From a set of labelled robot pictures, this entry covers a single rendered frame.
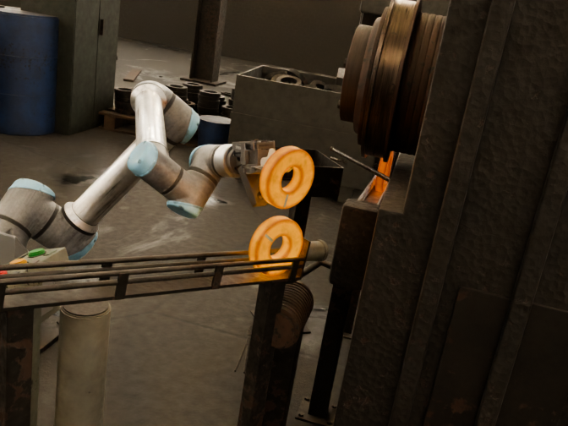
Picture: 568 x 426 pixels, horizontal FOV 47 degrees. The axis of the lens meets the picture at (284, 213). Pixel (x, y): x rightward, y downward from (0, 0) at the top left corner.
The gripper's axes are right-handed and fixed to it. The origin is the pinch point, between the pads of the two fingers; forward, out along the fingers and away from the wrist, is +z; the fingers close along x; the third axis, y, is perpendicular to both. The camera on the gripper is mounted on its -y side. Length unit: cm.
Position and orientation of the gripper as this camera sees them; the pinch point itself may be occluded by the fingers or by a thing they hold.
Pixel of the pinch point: (287, 170)
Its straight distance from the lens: 158.1
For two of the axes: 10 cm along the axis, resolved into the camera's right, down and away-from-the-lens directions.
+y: -0.4, -9.9, -1.2
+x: 7.5, -1.0, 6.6
